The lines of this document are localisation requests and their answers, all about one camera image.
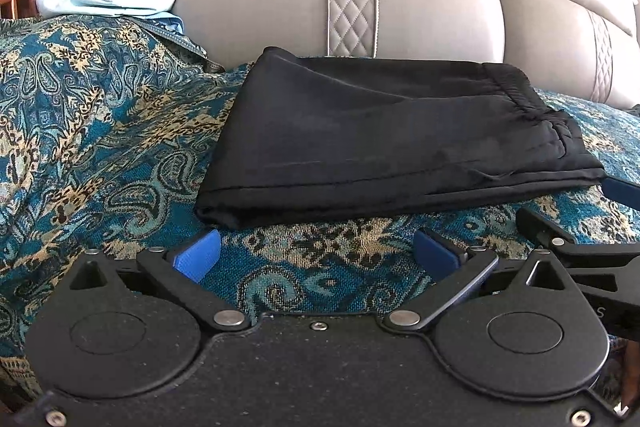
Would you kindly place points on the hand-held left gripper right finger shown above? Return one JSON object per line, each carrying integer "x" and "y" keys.
{"x": 435, "y": 252}

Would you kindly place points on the teal paisley patterned blanket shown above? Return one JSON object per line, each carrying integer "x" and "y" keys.
{"x": 100, "y": 132}

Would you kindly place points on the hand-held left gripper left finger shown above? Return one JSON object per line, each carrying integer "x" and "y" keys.
{"x": 197, "y": 257}

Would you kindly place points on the black pants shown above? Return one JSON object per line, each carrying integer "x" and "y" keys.
{"x": 390, "y": 142}

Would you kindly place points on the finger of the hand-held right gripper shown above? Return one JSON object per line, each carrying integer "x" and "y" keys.
{"x": 542, "y": 227}
{"x": 622, "y": 191}

